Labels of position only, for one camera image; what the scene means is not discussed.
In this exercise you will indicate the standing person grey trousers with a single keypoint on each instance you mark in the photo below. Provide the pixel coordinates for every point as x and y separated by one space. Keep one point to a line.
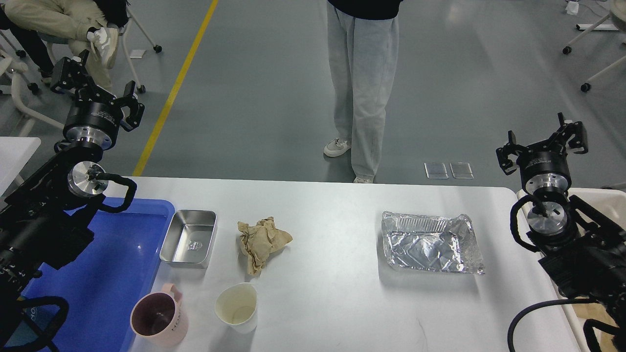
363 38

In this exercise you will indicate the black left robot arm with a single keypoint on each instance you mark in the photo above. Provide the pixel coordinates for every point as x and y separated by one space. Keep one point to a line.
46 218

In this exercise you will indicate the white paper cup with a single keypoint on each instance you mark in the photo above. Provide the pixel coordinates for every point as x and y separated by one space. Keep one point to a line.
237 307

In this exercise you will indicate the blue plastic tray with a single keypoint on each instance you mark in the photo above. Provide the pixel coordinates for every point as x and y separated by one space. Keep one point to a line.
108 278

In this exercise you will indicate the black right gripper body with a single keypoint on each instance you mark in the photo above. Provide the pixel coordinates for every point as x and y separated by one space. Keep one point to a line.
544 169

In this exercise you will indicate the crumpled brown paper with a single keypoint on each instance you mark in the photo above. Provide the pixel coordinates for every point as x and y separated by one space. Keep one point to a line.
258 241

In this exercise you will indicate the aluminium foil tray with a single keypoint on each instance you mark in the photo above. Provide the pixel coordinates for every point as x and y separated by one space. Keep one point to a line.
431 243

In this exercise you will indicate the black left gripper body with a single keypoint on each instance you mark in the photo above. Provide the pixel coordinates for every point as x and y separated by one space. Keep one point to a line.
94 122

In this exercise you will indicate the clear floor plate right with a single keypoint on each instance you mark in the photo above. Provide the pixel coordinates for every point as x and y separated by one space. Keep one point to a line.
461 170

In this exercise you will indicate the stainless steel rectangular container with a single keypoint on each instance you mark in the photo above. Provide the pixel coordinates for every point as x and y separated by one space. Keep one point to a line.
189 239

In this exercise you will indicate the clear floor plate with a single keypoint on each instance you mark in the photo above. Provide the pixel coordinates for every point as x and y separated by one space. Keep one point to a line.
436 170
461 170

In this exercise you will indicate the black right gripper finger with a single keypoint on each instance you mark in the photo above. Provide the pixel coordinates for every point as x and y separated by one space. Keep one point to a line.
570 136
509 154

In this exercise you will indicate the pink mug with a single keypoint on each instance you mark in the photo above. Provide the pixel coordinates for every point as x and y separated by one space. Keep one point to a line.
160 317

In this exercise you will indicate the white plastic bin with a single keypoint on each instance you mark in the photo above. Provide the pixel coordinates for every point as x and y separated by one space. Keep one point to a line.
583 253

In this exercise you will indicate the white side table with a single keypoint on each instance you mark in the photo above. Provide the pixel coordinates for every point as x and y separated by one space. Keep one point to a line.
15 152

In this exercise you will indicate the clear floor plate left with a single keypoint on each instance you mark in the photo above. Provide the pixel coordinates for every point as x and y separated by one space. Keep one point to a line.
436 170

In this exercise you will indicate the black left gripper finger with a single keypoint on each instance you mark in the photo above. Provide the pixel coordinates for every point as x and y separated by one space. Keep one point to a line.
127 109
72 73

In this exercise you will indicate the white chair frame left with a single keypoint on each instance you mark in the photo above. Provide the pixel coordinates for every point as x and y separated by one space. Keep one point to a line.
16 71

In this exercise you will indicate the seated person beige clothes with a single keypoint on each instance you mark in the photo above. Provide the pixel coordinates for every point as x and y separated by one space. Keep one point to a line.
92 25

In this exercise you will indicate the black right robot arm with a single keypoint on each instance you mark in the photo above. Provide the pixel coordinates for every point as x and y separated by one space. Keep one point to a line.
583 251

